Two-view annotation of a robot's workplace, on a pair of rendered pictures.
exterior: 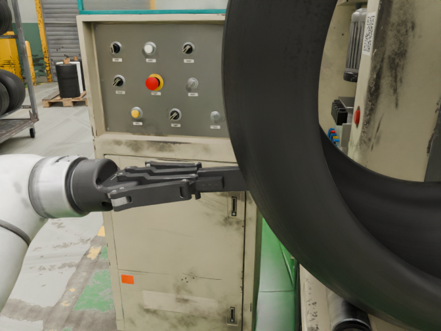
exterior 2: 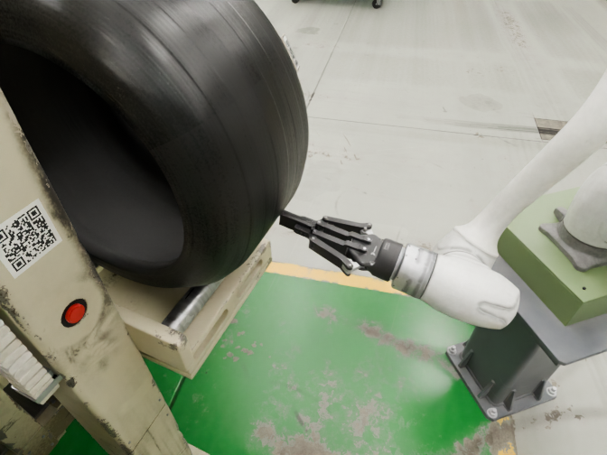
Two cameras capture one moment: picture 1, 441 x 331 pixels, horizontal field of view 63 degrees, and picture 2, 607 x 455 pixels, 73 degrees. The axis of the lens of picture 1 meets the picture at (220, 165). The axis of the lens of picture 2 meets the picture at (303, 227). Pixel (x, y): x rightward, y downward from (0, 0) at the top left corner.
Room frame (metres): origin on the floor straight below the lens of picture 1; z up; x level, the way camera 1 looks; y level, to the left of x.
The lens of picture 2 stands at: (1.00, 0.14, 1.58)
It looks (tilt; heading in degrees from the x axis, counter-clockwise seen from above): 43 degrees down; 193
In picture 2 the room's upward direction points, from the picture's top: straight up
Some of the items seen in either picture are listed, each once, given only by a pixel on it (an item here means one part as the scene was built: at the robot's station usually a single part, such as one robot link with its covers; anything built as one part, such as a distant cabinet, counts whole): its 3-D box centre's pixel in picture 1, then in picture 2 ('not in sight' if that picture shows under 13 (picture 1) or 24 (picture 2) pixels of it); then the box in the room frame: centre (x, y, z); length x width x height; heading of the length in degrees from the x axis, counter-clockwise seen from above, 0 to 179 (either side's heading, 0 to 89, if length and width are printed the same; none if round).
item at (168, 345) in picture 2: not in sight; (104, 316); (0.63, -0.35, 0.90); 0.40 x 0.03 x 0.10; 80
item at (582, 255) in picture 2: not in sight; (583, 232); (0.00, 0.72, 0.78); 0.22 x 0.18 x 0.06; 26
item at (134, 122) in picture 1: (189, 192); not in sight; (1.28, 0.12, 0.63); 0.56 x 0.41 x 1.27; 80
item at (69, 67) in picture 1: (72, 79); not in sight; (6.68, 2.70, 0.38); 1.20 x 0.80 x 0.76; 9
